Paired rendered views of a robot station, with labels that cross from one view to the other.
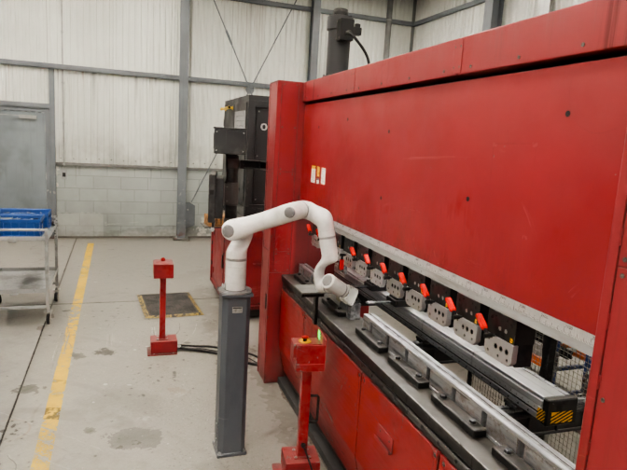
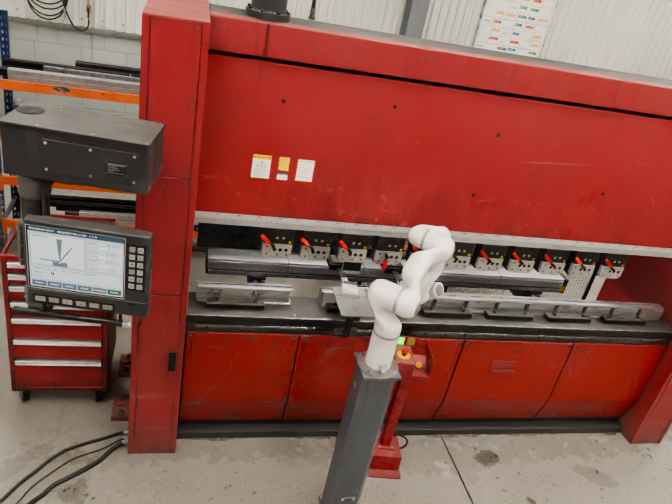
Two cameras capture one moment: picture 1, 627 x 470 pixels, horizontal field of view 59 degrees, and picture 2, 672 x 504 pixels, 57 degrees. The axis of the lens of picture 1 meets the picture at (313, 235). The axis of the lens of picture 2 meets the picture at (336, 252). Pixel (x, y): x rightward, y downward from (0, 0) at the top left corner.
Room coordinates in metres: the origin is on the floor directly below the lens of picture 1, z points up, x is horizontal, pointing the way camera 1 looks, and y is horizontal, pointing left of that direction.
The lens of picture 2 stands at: (3.31, 2.70, 2.73)
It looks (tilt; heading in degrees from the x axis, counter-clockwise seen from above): 28 degrees down; 272
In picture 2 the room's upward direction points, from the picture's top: 12 degrees clockwise
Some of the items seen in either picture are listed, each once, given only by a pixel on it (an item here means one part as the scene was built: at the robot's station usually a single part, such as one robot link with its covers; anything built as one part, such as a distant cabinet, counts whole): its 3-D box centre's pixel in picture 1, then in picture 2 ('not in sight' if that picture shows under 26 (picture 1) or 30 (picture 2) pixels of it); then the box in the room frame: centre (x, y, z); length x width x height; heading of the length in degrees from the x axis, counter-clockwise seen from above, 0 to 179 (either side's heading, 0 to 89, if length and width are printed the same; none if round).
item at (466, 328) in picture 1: (475, 318); (580, 260); (2.00, -0.63, 1.26); 0.15 x 0.09 x 0.17; 19
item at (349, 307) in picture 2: (318, 288); (352, 301); (3.25, -0.05, 1.00); 0.26 x 0.18 x 0.01; 109
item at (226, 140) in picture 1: (229, 182); (86, 227); (4.33, 0.69, 1.53); 0.51 x 0.25 x 0.85; 9
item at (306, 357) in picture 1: (307, 349); (410, 359); (2.88, -0.01, 0.75); 0.20 x 0.16 x 0.18; 11
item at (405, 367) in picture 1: (407, 370); (508, 315); (2.33, -0.46, 0.89); 0.30 x 0.05 x 0.03; 19
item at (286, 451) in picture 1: (295, 463); (383, 454); (2.88, 0.02, 0.06); 0.25 x 0.20 x 0.12; 101
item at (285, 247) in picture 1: (318, 236); (165, 233); (4.28, -0.04, 1.15); 0.85 x 0.25 x 2.30; 109
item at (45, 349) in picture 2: not in sight; (65, 312); (4.83, -0.04, 0.50); 0.50 x 0.50 x 1.00; 19
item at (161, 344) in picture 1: (162, 305); not in sight; (4.55, 1.26, 0.41); 0.25 x 0.20 x 0.83; 109
